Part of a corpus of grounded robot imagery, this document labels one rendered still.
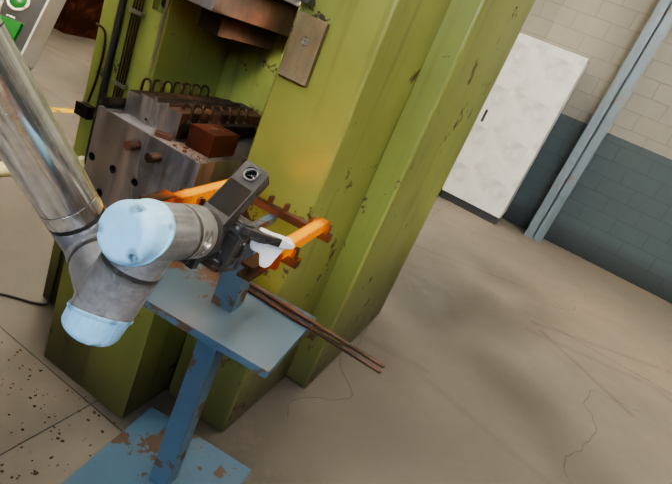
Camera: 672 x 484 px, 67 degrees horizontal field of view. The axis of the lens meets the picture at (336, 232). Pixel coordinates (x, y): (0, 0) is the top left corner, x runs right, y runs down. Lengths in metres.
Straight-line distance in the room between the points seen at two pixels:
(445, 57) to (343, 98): 0.49
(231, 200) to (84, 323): 0.25
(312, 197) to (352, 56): 0.39
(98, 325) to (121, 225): 0.13
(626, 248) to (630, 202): 0.57
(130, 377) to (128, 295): 1.13
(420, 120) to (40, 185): 1.31
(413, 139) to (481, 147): 4.70
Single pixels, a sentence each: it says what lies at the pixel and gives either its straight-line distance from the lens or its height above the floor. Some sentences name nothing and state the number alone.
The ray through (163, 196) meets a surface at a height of 0.94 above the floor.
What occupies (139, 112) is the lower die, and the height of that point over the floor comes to 0.93.
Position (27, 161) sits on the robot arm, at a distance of 0.68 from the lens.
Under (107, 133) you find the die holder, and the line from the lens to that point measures 1.59.
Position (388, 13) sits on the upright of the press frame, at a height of 1.43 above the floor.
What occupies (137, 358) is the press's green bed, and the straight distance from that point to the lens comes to 1.71.
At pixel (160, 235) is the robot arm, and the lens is 0.59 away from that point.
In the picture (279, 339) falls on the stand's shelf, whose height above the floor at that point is 0.66.
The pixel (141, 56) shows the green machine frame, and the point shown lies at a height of 1.05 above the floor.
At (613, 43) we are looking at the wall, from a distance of 7.10.
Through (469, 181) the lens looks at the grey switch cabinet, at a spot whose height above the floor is 0.34.
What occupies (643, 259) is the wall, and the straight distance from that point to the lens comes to 7.23.
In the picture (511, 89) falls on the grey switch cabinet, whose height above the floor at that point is 1.51.
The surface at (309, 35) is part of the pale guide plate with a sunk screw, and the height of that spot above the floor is 1.31.
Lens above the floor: 1.35
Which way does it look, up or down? 20 degrees down
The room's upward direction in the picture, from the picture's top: 23 degrees clockwise
